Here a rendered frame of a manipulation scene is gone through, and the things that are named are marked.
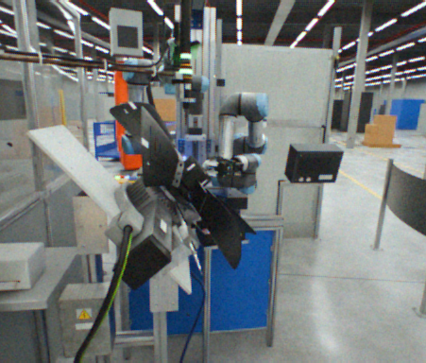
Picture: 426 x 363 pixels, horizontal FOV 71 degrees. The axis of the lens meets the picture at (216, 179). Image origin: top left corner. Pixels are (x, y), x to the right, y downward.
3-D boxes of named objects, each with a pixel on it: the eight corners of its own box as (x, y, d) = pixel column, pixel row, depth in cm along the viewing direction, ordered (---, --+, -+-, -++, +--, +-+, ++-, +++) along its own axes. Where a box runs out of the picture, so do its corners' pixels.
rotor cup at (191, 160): (164, 187, 98) (195, 162, 97) (158, 168, 110) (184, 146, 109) (191, 212, 106) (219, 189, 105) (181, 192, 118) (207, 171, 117)
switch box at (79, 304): (73, 337, 107) (67, 284, 102) (116, 335, 109) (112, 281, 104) (64, 358, 98) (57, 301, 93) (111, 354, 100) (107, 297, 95)
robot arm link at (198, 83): (162, 81, 179) (209, 97, 144) (145, 79, 172) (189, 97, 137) (164, 60, 174) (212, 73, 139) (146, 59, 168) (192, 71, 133)
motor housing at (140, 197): (161, 253, 101) (191, 229, 100) (112, 204, 94) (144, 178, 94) (163, 226, 123) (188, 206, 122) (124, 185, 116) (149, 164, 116)
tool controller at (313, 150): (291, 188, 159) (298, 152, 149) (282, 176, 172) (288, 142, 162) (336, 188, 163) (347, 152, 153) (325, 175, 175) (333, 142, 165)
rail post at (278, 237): (266, 347, 185) (276, 229, 166) (264, 342, 188) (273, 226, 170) (273, 346, 185) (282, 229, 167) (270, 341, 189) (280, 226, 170)
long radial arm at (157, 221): (130, 218, 99) (158, 197, 98) (146, 234, 101) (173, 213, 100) (113, 264, 71) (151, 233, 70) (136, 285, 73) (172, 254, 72)
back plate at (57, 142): (191, 323, 86) (195, 320, 86) (-4, 139, 68) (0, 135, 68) (184, 242, 138) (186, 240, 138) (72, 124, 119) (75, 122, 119)
